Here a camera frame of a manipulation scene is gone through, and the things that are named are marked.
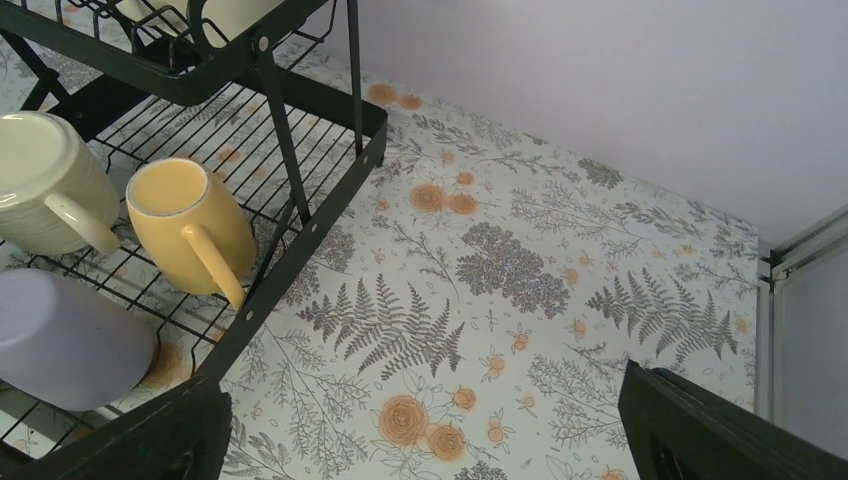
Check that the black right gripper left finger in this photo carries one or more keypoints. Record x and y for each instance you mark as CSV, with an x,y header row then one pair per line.
x,y
182,434

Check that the lavender plastic cup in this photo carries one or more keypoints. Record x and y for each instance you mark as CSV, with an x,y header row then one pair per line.
x,y
68,345

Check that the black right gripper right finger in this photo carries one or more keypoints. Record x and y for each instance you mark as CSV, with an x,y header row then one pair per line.
x,y
676,429

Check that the yellow mug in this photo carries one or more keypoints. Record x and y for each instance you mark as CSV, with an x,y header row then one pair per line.
x,y
192,228

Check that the cream ribbed mug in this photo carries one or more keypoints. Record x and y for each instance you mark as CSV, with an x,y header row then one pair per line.
x,y
56,198

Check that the cream mug on upper rack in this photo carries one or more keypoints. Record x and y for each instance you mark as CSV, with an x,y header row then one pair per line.
x,y
223,20

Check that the black wire dish rack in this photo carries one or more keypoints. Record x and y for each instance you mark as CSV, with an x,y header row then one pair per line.
x,y
136,92

